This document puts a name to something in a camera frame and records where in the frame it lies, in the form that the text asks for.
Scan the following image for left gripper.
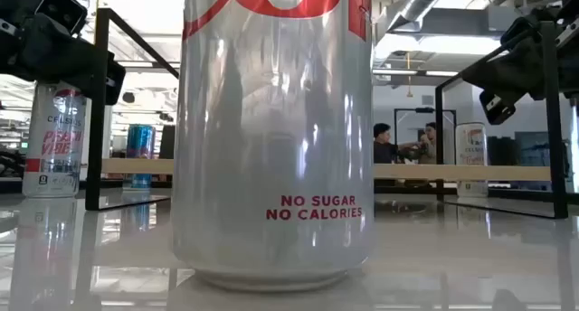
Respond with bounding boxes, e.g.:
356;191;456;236
0;0;128;107

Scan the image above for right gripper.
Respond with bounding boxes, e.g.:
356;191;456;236
460;24;579;127

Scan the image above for white Celsius can orange print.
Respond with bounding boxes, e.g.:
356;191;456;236
454;122;489;199

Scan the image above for white Celsius peach vibe can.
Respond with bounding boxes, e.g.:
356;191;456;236
22;80;88;199

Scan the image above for black background box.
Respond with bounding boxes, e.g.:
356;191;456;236
486;136;515;167

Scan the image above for dark computer monitor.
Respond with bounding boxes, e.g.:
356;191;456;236
514;130;566;176

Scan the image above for blue energy drink can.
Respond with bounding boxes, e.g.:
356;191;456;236
122;124;157;190

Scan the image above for person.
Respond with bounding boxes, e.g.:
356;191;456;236
373;123;424;165
418;122;439;165

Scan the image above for silver red soda can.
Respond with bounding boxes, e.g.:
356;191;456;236
171;0;375;293

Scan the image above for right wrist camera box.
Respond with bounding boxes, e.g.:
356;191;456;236
499;13;544;50

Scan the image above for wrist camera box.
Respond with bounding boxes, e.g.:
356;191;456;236
499;13;544;50
33;0;90;37

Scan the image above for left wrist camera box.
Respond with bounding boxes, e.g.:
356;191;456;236
33;0;90;37

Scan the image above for black background rig frame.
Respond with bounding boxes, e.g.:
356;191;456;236
393;106;458;165

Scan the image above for hanging cord fixture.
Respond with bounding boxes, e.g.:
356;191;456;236
405;52;414;99

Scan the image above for wooden shelf black metal frame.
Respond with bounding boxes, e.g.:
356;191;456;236
84;7;570;221

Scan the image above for black table frame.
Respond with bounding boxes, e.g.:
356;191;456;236
0;178;579;203

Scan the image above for silver ventilation duct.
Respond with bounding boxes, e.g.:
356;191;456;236
386;0;453;33

